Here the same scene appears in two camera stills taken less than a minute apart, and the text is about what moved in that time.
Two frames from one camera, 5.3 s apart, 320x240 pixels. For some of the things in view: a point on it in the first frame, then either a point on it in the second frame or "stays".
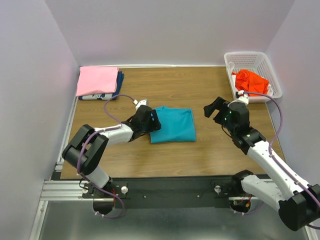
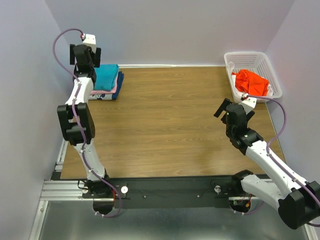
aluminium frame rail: [57, 190] stays
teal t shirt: [177, 124] → [106, 76]
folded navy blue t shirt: [102, 95] stays
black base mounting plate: [164, 192] stays
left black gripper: [155, 125] → [95, 57]
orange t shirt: [248, 80] stays
